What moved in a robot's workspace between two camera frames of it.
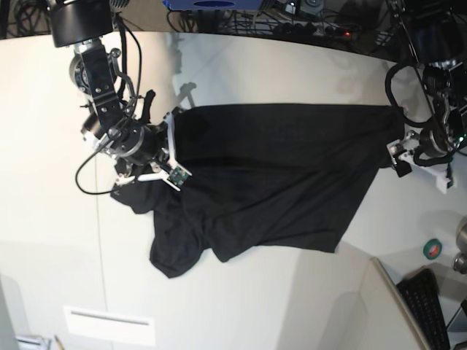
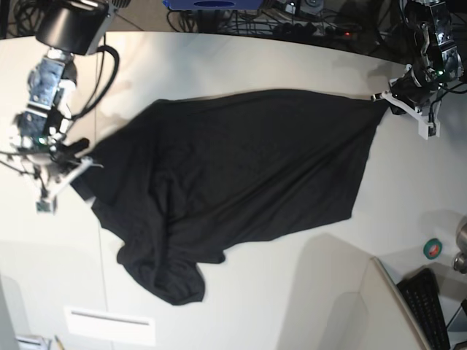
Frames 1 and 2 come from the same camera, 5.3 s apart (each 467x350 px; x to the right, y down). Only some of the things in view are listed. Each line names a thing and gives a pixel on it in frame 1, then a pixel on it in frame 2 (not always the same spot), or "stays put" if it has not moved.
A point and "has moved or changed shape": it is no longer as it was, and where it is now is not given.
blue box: x=213 y=4 stays put
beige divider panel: x=389 y=324 stays put
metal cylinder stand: x=460 y=260 stays put
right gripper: x=435 y=145 -> x=413 y=92
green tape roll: x=432 y=249 stays put
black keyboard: x=421 y=291 stays put
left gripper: x=143 y=152 -> x=55 y=165
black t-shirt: x=263 y=179 has moved or changed shape
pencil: x=59 y=343 stays put
